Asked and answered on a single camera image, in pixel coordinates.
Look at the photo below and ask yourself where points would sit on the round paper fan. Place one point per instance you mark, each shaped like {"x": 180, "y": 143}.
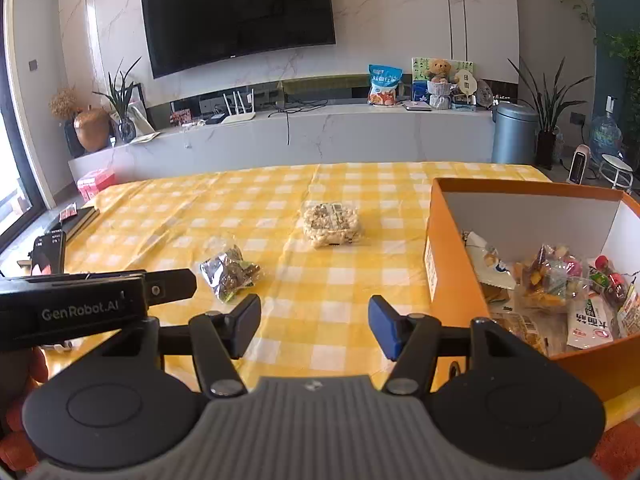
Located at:
{"x": 466, "y": 82}

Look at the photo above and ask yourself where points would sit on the dark mixed nut packet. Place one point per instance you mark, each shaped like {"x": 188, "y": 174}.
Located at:
{"x": 230, "y": 272}

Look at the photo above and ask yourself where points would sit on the small black box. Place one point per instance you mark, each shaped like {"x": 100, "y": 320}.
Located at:
{"x": 216, "y": 119}

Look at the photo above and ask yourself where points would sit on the water jug with pump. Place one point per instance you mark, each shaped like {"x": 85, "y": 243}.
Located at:
{"x": 606, "y": 132}

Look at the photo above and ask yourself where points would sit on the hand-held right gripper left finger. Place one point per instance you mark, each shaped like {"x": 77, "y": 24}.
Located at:
{"x": 247, "y": 325}

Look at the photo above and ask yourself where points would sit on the red snack packet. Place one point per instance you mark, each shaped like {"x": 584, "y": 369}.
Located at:
{"x": 607, "y": 277}

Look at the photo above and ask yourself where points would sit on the orange cardboard box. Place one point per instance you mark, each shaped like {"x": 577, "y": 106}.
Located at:
{"x": 445, "y": 230}

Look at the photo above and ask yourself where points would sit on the white round stand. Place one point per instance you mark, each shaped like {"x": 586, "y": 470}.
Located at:
{"x": 615, "y": 165}

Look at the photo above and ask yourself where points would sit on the red card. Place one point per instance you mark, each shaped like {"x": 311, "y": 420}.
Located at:
{"x": 181, "y": 118}

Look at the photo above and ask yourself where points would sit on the loose white papers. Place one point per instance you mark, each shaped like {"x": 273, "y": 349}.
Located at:
{"x": 145, "y": 137}

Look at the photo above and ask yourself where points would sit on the yellow checked tablecloth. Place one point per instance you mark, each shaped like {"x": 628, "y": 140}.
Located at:
{"x": 350, "y": 280}

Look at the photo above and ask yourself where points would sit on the white and green snack packet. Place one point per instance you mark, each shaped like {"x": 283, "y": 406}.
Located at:
{"x": 592, "y": 322}

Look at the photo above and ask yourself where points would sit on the black wall television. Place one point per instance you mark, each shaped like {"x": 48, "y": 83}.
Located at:
{"x": 240, "y": 10}

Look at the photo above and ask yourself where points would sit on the black framed picture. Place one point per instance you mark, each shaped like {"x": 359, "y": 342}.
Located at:
{"x": 142, "y": 110}

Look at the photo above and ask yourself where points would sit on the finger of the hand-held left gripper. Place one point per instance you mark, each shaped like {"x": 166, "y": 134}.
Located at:
{"x": 170, "y": 287}

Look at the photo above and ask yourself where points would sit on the white marble television console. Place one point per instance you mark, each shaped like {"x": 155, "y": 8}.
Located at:
{"x": 350, "y": 135}

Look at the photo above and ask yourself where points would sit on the blue snack bag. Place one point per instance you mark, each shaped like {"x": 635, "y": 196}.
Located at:
{"x": 385, "y": 85}

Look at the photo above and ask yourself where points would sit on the teddy bear bouquet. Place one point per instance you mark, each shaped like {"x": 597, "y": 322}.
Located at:
{"x": 441, "y": 85}

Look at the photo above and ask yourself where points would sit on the long leaf potted plant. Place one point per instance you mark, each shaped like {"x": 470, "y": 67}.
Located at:
{"x": 547, "y": 145}

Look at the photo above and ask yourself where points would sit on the silver flat device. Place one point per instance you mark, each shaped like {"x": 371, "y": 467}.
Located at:
{"x": 417, "y": 105}

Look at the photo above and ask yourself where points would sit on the smartphone on stand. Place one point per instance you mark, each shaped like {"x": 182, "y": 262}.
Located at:
{"x": 50, "y": 252}

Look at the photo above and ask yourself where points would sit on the black notebook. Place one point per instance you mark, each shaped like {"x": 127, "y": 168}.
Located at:
{"x": 80, "y": 220}

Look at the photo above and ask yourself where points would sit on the silver snack bag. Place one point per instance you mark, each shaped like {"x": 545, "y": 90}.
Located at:
{"x": 487, "y": 260}

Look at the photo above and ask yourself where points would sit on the clear bag of peanuts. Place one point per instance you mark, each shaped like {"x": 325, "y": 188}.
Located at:
{"x": 332, "y": 225}

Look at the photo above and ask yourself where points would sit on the pink space heater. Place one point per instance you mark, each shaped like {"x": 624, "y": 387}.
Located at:
{"x": 580, "y": 165}

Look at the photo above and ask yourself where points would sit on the grey metal trash can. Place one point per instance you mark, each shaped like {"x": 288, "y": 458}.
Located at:
{"x": 515, "y": 135}

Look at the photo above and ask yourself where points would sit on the white router with antennas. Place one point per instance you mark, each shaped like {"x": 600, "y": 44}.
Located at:
{"x": 239, "y": 117}

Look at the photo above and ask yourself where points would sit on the pink box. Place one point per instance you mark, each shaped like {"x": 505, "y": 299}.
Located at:
{"x": 97, "y": 185}

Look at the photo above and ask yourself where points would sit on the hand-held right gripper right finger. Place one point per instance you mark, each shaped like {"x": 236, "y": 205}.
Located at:
{"x": 384, "y": 327}

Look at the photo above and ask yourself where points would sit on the small red packet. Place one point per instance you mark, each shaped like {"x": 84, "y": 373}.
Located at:
{"x": 68, "y": 212}

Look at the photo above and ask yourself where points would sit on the dried flower bunch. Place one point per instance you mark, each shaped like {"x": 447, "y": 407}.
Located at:
{"x": 64, "y": 102}

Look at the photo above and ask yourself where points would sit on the pale yellow snack packet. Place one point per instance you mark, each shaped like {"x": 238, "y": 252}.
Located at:
{"x": 631, "y": 310}

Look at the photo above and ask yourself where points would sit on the green and white painting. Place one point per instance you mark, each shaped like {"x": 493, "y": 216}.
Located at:
{"x": 420, "y": 66}

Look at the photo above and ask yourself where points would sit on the brown round vase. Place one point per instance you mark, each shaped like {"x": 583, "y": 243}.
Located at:
{"x": 92, "y": 130}

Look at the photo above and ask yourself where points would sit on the green plant in glass vase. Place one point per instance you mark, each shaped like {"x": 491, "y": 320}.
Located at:
{"x": 124, "y": 120}

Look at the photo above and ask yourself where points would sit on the bushy green plant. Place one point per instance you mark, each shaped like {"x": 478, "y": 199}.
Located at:
{"x": 627, "y": 60}

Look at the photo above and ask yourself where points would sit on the clear bag of colourful candies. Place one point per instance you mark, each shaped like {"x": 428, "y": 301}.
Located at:
{"x": 550, "y": 277}

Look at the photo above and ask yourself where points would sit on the dark wall socket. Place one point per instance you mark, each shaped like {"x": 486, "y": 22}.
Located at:
{"x": 578, "y": 119}

